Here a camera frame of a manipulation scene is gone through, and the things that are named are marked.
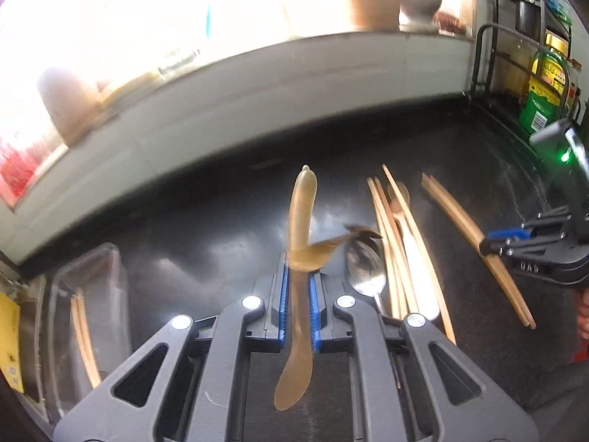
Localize wooden chopsticks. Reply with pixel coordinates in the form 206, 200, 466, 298
76, 288, 103, 387

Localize white cylindrical container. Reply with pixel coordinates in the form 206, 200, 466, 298
38, 67, 100, 146

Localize person's right hand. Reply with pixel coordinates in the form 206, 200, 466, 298
575, 285, 589, 346

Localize black metal rack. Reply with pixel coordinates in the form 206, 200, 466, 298
469, 0, 589, 127

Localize white-handled utensil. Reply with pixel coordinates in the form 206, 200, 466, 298
399, 218, 441, 322

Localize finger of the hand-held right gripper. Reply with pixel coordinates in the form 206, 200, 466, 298
479, 237, 568, 268
487, 206, 574, 241

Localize yellow printed card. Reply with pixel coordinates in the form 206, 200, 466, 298
0, 292, 26, 394

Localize red printed packet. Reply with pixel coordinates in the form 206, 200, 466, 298
0, 138, 38, 209

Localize steel pot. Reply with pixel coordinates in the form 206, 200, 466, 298
515, 0, 546, 52

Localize metal spoon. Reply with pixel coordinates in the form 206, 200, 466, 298
345, 239, 394, 320

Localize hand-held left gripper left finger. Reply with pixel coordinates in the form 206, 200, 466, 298
54, 253, 295, 442

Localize clear plastic container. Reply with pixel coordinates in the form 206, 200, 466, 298
46, 243, 134, 424

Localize small brown spoon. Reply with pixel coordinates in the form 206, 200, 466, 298
289, 225, 384, 273

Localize yellow-capped jar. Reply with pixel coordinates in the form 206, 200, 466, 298
545, 32, 572, 58

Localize dried red chillies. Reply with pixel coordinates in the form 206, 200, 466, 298
436, 11, 466, 36

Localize green bottle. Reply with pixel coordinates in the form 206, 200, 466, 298
520, 48, 570, 133

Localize pair of chopsticks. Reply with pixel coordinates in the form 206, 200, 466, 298
421, 175, 531, 330

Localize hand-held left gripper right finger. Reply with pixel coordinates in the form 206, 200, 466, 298
309, 271, 539, 442

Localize white mortar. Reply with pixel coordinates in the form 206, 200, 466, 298
397, 0, 443, 34

